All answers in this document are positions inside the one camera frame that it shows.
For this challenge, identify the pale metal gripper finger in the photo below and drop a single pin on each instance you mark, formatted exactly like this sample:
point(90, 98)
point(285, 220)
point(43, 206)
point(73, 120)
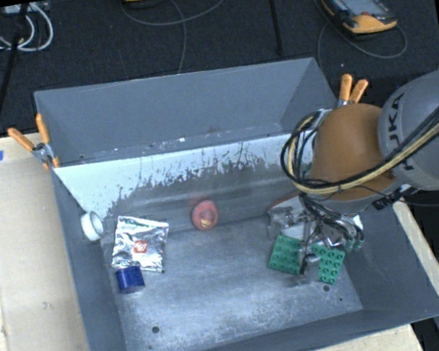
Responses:
point(311, 260)
point(301, 280)

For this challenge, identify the green studded flat block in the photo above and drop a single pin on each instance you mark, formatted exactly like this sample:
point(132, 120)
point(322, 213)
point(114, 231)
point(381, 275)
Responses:
point(285, 253)

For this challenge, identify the grey metal bin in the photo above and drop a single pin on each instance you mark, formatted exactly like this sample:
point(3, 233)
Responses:
point(224, 295)

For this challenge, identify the red round toy fruit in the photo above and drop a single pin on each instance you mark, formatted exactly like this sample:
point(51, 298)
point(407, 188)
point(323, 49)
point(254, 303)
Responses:
point(204, 214)

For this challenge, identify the silver foil packet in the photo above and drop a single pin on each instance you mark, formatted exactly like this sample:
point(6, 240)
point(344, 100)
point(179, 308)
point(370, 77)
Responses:
point(147, 242)

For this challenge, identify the blue cylinder cap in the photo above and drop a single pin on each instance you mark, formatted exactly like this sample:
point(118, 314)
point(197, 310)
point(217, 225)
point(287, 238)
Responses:
point(130, 279)

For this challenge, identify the white tape roll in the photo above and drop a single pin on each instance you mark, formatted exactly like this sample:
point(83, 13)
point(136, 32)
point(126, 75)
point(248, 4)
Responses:
point(93, 225)

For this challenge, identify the pale wood flat board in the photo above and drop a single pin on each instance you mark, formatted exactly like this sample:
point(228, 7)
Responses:
point(33, 287)

